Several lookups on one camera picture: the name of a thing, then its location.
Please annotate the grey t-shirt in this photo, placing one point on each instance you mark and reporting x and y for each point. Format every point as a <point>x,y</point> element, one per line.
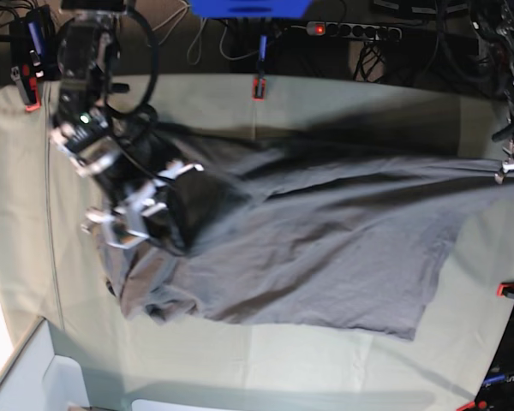
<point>306,231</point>

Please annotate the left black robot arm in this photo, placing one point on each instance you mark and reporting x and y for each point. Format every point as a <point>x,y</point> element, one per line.
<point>493,23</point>

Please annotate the blue plastic mount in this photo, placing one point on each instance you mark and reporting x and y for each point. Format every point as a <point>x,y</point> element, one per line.
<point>249,8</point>

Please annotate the red black clamp far left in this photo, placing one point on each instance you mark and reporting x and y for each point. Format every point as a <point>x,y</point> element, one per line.
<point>26,71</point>

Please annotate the black power strip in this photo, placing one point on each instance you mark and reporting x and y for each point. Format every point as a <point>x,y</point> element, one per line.
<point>352,31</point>

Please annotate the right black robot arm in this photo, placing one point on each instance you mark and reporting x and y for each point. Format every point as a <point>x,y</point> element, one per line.
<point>87,54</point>

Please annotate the white storage bin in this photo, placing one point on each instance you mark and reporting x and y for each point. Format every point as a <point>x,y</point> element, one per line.
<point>35,377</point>

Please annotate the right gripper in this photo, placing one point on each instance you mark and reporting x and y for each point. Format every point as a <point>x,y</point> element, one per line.
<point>115,154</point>

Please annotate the red black clamp centre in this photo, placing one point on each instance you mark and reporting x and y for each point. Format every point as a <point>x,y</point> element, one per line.
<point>259,83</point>

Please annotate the red clamp bottom right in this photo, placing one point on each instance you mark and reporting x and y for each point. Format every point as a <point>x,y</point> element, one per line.
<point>479,405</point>

